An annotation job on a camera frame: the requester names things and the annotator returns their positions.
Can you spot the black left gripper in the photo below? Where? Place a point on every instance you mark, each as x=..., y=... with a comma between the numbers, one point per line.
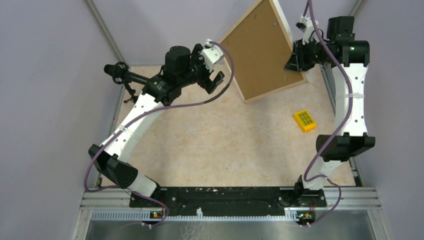
x=206, y=82

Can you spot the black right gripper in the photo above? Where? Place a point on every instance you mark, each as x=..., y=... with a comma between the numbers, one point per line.
x=296, y=62

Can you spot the white wooden picture frame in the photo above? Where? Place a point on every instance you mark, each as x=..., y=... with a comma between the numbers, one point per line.
x=260, y=44

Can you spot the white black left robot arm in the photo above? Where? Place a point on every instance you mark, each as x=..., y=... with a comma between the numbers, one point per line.
x=151, y=96

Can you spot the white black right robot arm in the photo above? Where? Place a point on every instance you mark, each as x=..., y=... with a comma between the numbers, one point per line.
x=348, y=60

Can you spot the yellow green toy window block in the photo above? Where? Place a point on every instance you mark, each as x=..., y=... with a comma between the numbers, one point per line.
x=304, y=121

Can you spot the black tripod microphone stand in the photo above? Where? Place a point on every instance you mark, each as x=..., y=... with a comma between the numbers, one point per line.
x=132, y=92

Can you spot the black microphone orange tip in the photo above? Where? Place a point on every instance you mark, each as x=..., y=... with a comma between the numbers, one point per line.
x=121, y=74

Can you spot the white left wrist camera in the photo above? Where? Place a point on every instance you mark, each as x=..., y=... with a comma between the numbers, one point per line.
x=211, y=54

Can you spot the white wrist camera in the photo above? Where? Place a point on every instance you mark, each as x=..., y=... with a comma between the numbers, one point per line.
x=309, y=34
x=211, y=54

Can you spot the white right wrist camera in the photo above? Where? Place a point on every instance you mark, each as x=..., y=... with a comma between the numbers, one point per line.
x=309, y=34

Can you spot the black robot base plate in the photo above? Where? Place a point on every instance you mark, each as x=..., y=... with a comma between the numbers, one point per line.
x=233, y=201

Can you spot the aluminium front rail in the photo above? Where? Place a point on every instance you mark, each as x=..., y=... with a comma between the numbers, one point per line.
x=113, y=204

